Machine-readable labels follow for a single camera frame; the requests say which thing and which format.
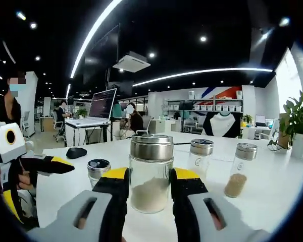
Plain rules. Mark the tall white-powder seasoning bottle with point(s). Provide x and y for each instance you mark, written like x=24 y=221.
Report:
x=201 y=153

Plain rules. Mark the curved ceiling light strip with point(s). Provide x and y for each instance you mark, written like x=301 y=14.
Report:
x=91 y=37
x=204 y=73

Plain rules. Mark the potted green plant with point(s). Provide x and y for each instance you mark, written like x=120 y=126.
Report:
x=299 y=118

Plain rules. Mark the white standing desk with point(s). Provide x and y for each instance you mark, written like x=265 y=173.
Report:
x=75 y=131

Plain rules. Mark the small green plant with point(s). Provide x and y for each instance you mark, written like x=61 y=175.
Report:
x=81 y=113
x=247 y=118

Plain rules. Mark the shelf with white bins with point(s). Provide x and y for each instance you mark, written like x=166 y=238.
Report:
x=217 y=108

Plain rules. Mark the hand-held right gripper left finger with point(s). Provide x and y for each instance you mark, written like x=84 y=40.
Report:
x=73 y=211

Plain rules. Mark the large hanging dark screen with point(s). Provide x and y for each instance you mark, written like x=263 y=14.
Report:
x=103 y=53

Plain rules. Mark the open silver laptop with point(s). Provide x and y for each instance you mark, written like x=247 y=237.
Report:
x=102 y=106

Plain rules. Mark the small glass seasoning bottle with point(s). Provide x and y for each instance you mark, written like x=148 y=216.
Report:
x=150 y=176
x=97 y=167

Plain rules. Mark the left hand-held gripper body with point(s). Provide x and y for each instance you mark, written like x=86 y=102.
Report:
x=12 y=148

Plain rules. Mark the tall brown-granule seasoning bottle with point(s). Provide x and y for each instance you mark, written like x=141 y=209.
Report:
x=240 y=176

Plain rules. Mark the ceiling air conditioner unit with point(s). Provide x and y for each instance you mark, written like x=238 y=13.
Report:
x=131 y=63

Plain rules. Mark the brown paper bag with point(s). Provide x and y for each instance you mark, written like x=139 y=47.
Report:
x=284 y=131

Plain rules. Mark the black and white shirt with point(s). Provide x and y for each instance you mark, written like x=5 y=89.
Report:
x=222 y=124

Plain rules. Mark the person's left hand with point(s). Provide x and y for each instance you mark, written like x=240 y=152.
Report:
x=25 y=181

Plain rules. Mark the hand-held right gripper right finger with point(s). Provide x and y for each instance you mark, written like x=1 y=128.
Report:
x=232 y=216

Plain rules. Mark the black computer mouse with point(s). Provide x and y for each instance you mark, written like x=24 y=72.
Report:
x=76 y=153

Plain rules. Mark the grey office chair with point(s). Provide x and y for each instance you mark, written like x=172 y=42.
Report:
x=146 y=124

